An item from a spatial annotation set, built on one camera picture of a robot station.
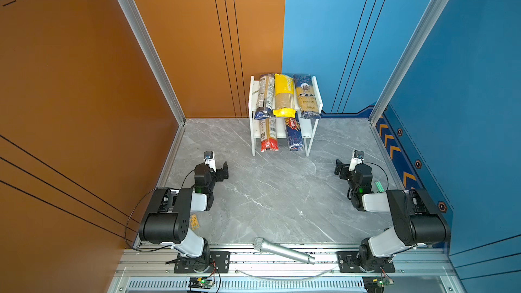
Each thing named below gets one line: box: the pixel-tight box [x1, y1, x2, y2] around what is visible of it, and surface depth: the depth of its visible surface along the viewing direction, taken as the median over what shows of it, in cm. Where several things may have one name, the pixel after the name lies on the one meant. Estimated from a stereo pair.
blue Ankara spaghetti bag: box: [293, 73, 321, 119], surface depth 81 cm
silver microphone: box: [253, 237, 317, 265], surface depth 76 cm
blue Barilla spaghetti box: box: [284, 111, 304, 152], surface depth 89 cm
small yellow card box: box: [189, 213, 201, 231], surface depth 84 cm
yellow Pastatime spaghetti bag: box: [272, 73, 297, 119], surface depth 82 cm
